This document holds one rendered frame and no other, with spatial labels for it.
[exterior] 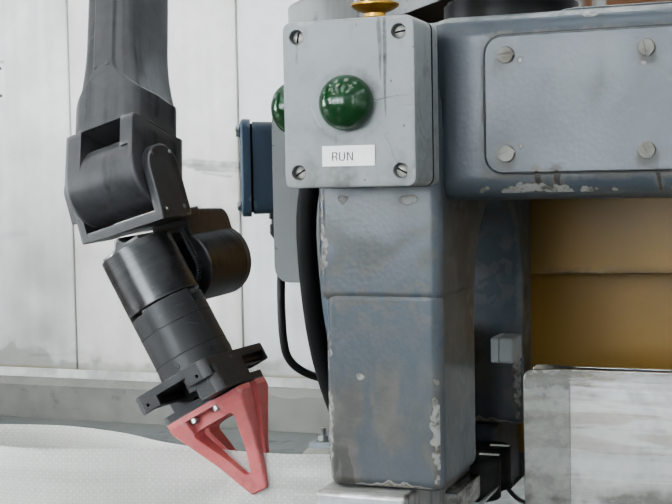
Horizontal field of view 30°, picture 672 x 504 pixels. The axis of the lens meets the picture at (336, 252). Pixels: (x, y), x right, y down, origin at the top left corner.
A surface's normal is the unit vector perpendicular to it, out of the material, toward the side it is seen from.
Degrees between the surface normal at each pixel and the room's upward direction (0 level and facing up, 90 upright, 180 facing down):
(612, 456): 90
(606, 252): 90
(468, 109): 90
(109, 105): 70
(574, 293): 90
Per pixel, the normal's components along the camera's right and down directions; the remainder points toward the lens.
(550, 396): -0.10, 0.05
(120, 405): -0.35, 0.06
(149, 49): 0.81, -0.30
